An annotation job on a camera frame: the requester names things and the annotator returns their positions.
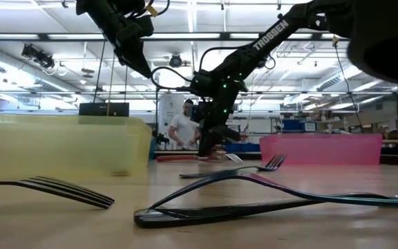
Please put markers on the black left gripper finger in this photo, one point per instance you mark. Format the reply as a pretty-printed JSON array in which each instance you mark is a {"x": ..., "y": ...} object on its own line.
[
  {"x": 137, "y": 67},
  {"x": 141, "y": 60}
]

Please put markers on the black metal fork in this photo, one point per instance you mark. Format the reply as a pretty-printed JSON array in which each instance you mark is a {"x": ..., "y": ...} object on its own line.
[
  {"x": 185, "y": 218},
  {"x": 64, "y": 192}
]

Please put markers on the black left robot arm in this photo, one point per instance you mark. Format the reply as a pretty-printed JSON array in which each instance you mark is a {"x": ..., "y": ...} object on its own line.
[{"x": 105, "y": 5}]

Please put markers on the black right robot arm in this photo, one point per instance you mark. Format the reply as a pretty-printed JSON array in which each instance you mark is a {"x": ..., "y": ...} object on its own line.
[{"x": 271, "y": 34}]

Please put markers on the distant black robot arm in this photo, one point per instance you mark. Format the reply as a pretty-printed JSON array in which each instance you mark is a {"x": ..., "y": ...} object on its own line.
[{"x": 162, "y": 139}]

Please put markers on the person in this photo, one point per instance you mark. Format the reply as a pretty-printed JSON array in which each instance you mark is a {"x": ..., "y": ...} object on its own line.
[{"x": 181, "y": 129}]

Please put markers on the blue crates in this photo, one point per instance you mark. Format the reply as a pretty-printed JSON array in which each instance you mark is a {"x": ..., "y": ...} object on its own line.
[{"x": 247, "y": 148}]

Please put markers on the white cabinet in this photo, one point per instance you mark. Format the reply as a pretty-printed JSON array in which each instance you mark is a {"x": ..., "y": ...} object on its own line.
[{"x": 166, "y": 107}]

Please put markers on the blue plastic bin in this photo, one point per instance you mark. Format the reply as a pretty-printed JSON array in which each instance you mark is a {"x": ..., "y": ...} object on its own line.
[{"x": 153, "y": 148}]

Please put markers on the black monitor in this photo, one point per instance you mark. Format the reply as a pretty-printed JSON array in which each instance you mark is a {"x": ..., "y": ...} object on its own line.
[{"x": 92, "y": 109}]

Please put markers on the blue shelf bins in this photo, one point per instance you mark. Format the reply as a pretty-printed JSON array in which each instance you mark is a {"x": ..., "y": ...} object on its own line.
[{"x": 290, "y": 125}]

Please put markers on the pink plastic bin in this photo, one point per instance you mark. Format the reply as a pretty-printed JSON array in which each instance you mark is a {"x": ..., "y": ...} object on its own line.
[{"x": 323, "y": 150}]

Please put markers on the yellow translucent plastic bin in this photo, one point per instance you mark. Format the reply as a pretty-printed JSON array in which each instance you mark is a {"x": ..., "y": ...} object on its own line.
[{"x": 47, "y": 145}]

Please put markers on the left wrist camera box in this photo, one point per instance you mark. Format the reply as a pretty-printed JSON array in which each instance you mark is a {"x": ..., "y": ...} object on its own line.
[{"x": 143, "y": 26}]

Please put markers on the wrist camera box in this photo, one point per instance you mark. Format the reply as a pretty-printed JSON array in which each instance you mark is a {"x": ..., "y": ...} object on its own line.
[
  {"x": 196, "y": 112},
  {"x": 143, "y": 26}
]

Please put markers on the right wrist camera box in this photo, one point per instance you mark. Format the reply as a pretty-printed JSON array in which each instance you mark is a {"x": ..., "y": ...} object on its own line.
[{"x": 196, "y": 112}]

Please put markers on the black ceiling-hung camera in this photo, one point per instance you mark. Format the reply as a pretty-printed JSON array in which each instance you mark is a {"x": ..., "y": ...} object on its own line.
[{"x": 175, "y": 61}]

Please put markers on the black metal rig frame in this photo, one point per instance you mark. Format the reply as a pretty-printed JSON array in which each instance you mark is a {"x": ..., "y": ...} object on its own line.
[{"x": 156, "y": 117}]

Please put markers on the overhead frame beam with lights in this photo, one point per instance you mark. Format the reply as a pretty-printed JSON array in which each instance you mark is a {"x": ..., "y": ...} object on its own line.
[{"x": 225, "y": 36}]

